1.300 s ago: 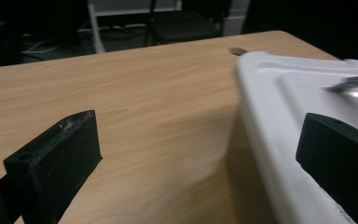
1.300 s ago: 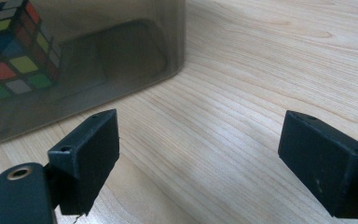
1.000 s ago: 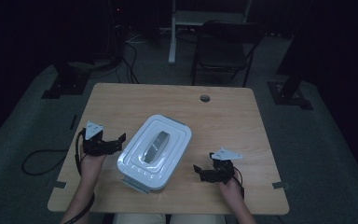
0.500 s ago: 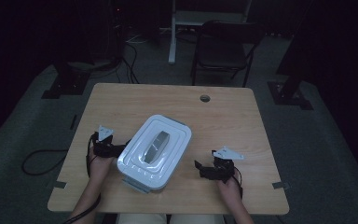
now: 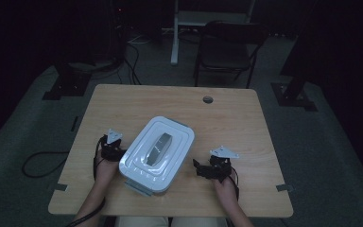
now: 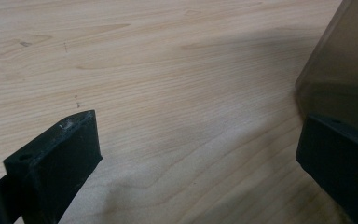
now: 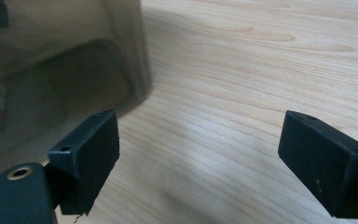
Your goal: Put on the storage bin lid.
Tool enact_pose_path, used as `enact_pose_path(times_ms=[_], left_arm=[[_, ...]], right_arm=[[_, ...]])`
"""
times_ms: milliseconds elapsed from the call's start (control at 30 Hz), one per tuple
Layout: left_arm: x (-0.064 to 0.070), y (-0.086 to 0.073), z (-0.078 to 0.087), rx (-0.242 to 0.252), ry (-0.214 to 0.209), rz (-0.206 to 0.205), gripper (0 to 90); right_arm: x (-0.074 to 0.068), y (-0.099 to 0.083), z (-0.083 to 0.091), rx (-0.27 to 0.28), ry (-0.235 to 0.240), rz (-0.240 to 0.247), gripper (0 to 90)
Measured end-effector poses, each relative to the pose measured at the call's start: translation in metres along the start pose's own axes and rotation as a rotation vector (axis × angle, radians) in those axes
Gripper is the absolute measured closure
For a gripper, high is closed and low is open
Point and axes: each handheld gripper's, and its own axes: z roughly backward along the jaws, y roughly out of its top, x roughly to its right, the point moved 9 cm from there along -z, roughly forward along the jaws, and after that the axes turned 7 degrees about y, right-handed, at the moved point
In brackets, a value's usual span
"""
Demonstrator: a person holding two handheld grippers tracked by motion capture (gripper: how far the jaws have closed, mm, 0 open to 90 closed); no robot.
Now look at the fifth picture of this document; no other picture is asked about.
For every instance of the person's left hand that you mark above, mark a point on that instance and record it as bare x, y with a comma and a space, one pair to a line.
105, 171

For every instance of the person's right hand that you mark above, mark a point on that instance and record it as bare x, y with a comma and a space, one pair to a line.
226, 192

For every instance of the grey round stand base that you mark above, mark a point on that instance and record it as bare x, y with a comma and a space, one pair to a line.
91, 65

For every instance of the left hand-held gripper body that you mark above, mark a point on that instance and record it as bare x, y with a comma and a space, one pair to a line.
111, 151

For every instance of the clear grey storage box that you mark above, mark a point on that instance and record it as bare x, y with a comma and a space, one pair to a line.
138, 188

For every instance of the person's beige trousers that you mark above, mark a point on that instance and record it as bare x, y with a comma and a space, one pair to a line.
141, 222

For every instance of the black folding chair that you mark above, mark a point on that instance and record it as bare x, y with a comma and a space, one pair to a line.
230, 47

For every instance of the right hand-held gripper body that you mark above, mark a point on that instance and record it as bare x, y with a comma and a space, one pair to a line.
222, 167

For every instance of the white desk frame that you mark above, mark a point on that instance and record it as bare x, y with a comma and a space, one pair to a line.
182, 19

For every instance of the black stand with square base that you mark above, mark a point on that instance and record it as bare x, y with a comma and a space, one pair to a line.
67, 83
294, 94

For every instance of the black floor strip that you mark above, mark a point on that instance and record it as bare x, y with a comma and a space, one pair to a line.
74, 124

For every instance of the grey table grommet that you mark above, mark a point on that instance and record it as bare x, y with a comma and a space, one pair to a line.
208, 100

